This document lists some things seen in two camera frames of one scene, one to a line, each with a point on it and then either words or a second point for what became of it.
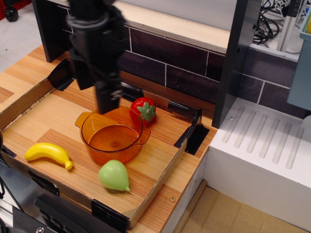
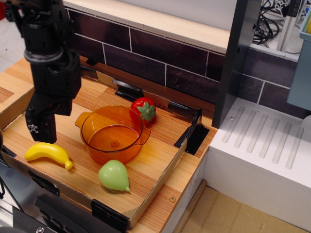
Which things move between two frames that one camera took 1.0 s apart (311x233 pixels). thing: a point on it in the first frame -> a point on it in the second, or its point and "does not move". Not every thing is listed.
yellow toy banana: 50,152 does not move
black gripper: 96,51 -> 57,75
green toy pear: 113,175 does not move
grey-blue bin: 300,95 does not move
